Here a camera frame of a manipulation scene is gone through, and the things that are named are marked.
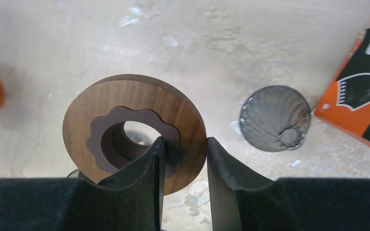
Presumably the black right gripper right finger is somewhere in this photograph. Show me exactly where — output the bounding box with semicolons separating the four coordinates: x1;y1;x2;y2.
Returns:
207;137;370;231

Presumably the grey glass carafe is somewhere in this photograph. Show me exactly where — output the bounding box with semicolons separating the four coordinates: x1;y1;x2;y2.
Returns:
66;128;155;185

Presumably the orange coffee filter box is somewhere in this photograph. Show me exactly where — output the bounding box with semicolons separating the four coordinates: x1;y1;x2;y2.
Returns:
313;28;370;147

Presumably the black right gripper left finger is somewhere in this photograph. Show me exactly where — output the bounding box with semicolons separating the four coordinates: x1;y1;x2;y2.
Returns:
0;138;166;231

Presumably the dark wooden dripper ring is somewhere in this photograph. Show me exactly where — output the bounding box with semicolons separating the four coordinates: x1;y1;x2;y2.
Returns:
62;74;208;196

